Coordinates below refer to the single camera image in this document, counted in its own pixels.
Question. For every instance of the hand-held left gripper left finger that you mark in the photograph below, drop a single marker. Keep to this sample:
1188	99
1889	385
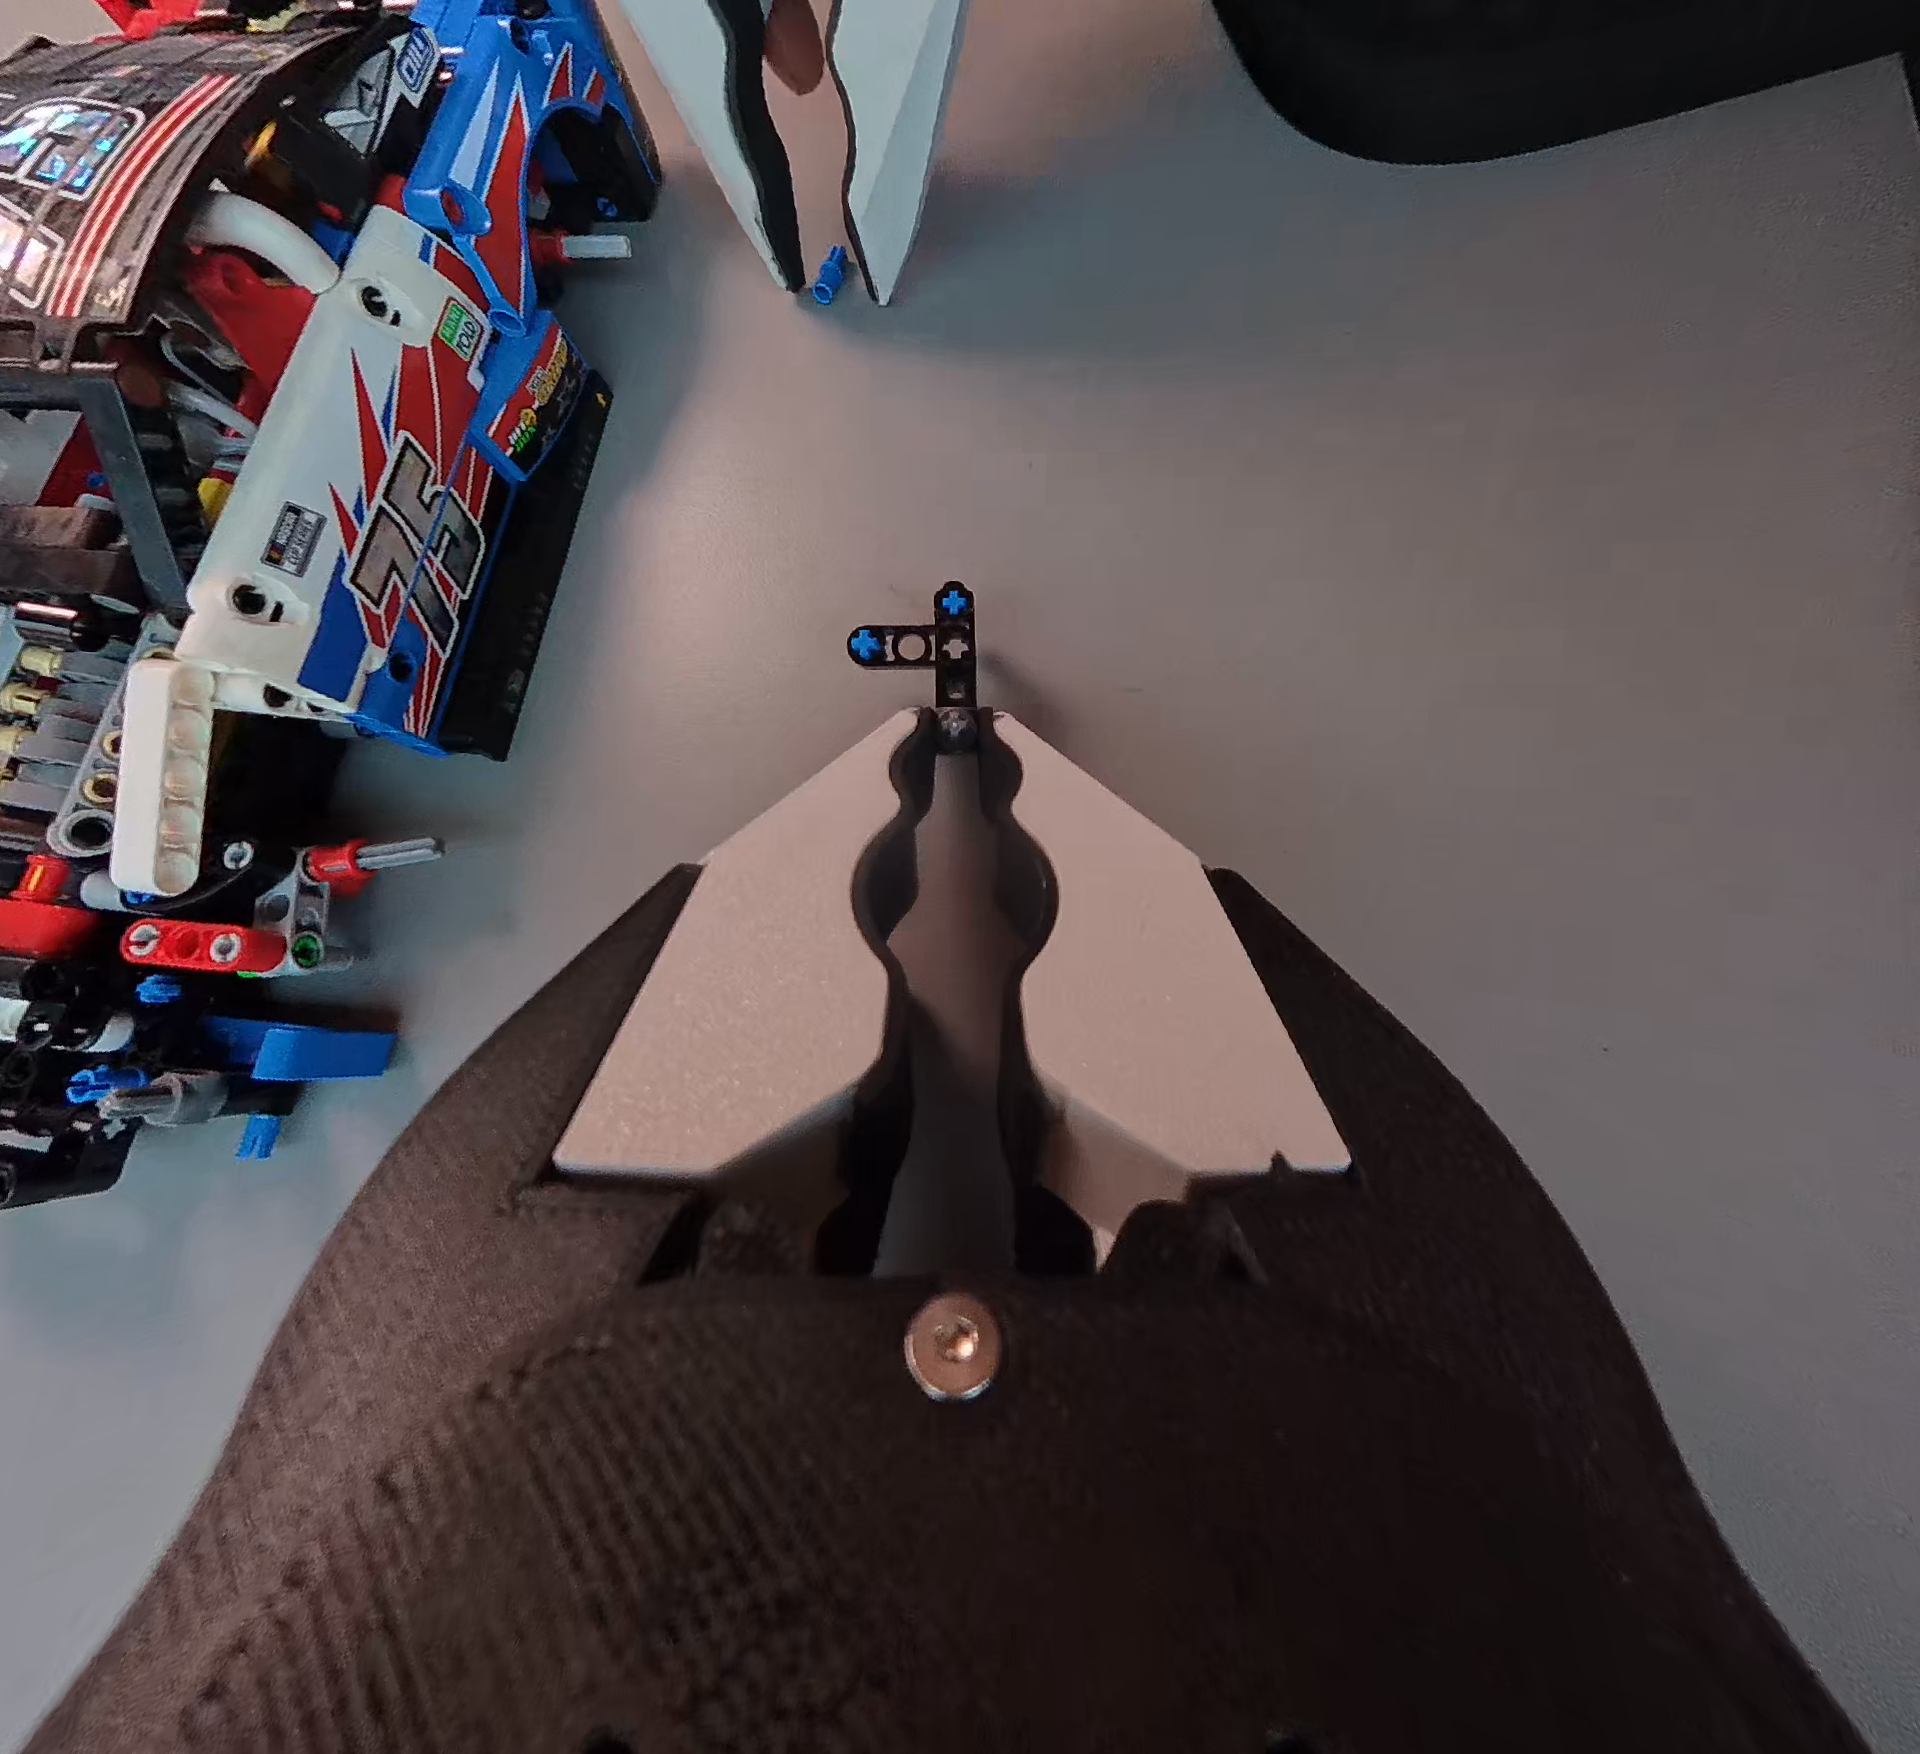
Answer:
721	1035

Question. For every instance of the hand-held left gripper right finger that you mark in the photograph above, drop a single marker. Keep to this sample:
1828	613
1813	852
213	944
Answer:
1184	1035

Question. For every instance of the blue brick pin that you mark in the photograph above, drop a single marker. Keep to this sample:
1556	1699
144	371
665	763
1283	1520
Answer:
829	277

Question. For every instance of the small black brick beam assembly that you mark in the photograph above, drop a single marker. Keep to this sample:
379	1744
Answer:
952	675

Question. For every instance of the toy brick race car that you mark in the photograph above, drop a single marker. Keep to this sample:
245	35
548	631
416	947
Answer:
377	434

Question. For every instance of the grey desk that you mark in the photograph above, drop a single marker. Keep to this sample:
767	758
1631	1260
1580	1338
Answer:
1351	509

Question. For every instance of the person's right hand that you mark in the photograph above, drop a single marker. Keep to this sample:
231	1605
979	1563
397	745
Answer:
796	37

